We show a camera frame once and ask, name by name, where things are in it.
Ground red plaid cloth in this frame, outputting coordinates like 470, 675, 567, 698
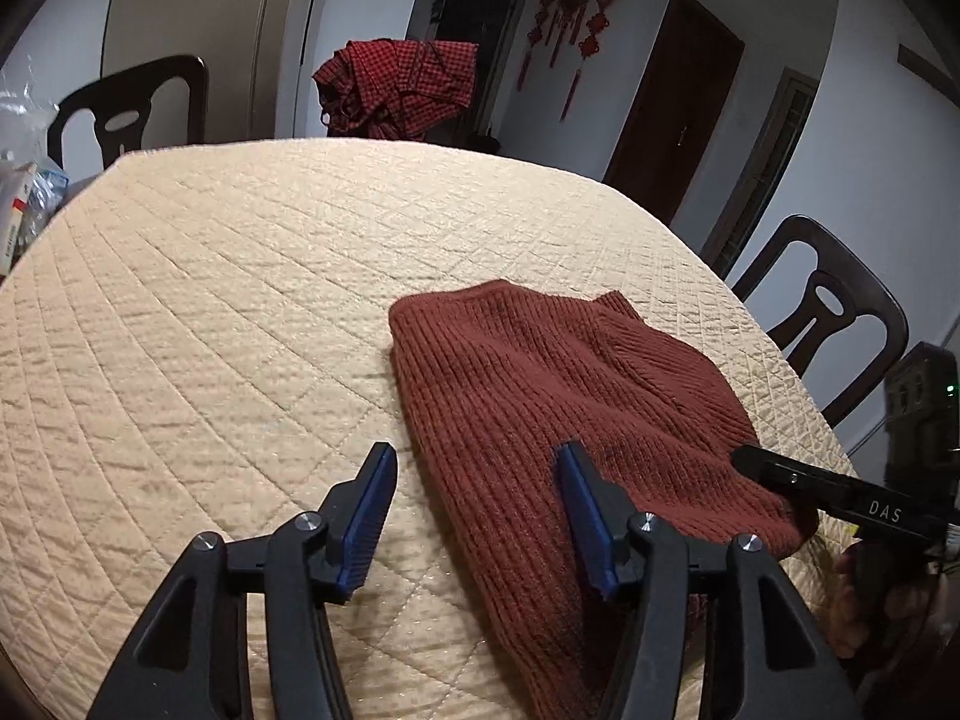
312, 37, 479, 142

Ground white carton box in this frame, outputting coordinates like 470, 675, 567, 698
0, 161, 42, 275

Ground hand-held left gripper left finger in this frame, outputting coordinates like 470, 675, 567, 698
88, 441, 398, 720

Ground clear plastic bag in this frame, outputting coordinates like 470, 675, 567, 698
0, 64, 68, 275

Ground person's right hand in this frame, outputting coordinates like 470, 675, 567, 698
829, 540, 946, 665

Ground red knot wall decorations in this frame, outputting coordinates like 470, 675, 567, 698
525, 0, 623, 123

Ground beige quilted table cover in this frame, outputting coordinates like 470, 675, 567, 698
0, 136, 863, 720

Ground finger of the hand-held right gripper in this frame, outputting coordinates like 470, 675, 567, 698
731, 444, 944, 541

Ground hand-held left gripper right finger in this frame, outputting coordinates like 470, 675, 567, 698
553, 441, 863, 720

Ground dark wooden chair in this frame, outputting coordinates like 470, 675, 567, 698
731, 214, 910, 428
46, 55, 208, 170

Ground brown wooden door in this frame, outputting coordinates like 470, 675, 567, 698
602, 0, 746, 226

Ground dark doorway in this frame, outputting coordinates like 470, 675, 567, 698
409, 0, 533, 136

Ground grey refrigerator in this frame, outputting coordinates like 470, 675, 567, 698
101, 0, 331, 147

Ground rust red knitted sweater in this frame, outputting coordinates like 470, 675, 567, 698
388, 279, 818, 720

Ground dark framed glass door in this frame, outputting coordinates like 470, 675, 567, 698
701, 67, 820, 278

